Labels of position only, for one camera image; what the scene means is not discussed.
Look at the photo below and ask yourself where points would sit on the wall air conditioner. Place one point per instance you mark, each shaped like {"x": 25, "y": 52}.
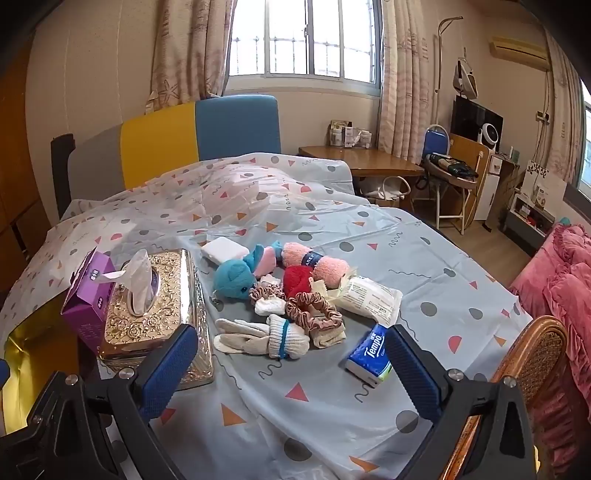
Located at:
{"x": 517, "y": 48}

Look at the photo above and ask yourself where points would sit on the printed plastic tablecloth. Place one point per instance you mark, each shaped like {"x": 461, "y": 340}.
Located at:
{"x": 323, "y": 221}

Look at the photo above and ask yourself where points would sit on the pink rolled towel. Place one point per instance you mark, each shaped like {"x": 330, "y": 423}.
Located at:
{"x": 328, "y": 267}

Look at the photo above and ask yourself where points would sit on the garment steamer on pole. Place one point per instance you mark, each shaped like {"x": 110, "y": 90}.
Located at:
{"x": 464, "y": 78}

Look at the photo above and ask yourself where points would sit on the white sponge block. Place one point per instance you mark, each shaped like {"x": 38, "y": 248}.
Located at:
{"x": 224, "y": 251}

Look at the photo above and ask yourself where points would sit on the brown striped scrunchie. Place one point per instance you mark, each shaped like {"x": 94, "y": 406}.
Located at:
{"x": 261, "y": 293}

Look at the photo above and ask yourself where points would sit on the wicker chair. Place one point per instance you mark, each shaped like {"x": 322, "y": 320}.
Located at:
{"x": 531, "y": 355}

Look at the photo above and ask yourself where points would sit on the wooden desk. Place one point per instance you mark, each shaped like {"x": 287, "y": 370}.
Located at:
{"x": 369, "y": 161}

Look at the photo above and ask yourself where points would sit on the small white socks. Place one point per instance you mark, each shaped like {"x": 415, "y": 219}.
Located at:
{"x": 270, "y": 307}

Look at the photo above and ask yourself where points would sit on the blue plush toy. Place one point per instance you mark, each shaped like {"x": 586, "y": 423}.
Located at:
{"x": 233, "y": 281}

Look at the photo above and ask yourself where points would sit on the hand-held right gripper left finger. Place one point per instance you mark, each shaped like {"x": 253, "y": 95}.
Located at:
{"x": 171, "y": 364}

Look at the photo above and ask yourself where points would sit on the gold tin tray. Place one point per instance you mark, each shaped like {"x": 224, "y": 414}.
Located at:
{"x": 27, "y": 355}

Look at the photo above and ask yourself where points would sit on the black television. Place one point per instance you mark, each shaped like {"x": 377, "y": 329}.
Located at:
{"x": 471, "y": 120}

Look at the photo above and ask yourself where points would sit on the beige scrunchie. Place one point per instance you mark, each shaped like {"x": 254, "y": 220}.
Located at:
{"x": 330, "y": 316}

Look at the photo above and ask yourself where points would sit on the grey low shelf unit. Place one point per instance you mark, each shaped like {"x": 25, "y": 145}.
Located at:
{"x": 521, "y": 217}

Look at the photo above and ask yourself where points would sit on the white wet wipes pack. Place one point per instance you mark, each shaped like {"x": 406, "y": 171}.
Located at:
{"x": 369, "y": 300}

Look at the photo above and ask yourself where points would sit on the black bag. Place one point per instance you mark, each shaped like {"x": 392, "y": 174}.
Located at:
{"x": 452, "y": 166}

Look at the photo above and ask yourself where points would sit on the white desk fan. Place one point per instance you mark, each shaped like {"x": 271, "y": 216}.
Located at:
{"x": 489, "y": 136}

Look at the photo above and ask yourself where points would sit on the clear organizer with bottles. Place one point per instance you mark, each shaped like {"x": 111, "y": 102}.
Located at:
{"x": 346, "y": 136}

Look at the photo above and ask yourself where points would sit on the round folding table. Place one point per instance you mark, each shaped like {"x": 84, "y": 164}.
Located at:
{"x": 455, "y": 184}

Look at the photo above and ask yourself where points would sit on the white paper bag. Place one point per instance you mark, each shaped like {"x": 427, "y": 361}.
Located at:
{"x": 545, "y": 189}

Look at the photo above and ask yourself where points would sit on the beige patterned curtain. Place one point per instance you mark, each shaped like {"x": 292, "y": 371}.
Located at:
{"x": 189, "y": 50}
{"x": 406, "y": 78}
{"x": 565, "y": 115}

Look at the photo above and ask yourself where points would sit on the purple tissue box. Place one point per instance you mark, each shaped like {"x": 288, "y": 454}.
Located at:
{"x": 87, "y": 304}

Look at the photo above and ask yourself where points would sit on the pink satin scrunchie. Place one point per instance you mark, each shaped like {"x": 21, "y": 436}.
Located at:
{"x": 295, "y": 310}

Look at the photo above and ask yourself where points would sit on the blue tissue pack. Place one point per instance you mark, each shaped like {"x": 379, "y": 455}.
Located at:
{"x": 367, "y": 355}

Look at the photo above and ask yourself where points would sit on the beige sock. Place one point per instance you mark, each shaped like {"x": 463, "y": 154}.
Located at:
{"x": 328, "y": 337}

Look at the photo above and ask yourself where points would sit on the white tote bag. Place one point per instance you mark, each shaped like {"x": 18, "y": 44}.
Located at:
{"x": 388, "y": 189}

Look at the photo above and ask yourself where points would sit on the pink ruffled bedding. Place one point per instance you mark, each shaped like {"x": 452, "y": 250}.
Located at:
{"x": 568, "y": 286}

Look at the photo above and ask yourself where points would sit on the red fuzzy cloth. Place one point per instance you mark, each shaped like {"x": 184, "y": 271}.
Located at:
{"x": 298, "y": 279}

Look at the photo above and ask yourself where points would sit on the side window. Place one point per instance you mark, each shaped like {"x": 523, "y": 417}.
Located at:
{"x": 586, "y": 152}

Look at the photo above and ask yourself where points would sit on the grey yellow blue chair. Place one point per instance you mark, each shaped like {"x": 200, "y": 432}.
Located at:
{"x": 157, "y": 147}

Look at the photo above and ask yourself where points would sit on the white work gloves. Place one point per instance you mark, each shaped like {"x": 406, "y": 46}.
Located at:
{"x": 258, "y": 344}

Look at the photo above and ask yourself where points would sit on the gold ornate tissue box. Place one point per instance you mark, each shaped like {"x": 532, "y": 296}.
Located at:
{"x": 134, "y": 332}

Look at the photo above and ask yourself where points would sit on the white small cabinet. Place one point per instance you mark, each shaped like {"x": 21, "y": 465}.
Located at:
{"x": 487, "y": 189}

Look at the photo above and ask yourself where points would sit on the wooden folding board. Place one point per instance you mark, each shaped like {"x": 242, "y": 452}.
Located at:
{"x": 466, "y": 147}

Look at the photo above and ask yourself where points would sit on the barred window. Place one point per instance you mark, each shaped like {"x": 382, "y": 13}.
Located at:
{"x": 295, "y": 41}

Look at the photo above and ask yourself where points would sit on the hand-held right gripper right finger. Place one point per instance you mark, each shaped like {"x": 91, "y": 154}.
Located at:
{"x": 415, "y": 374}

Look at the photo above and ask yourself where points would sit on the blue folding chair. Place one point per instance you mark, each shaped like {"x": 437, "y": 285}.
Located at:
{"x": 434, "y": 138}

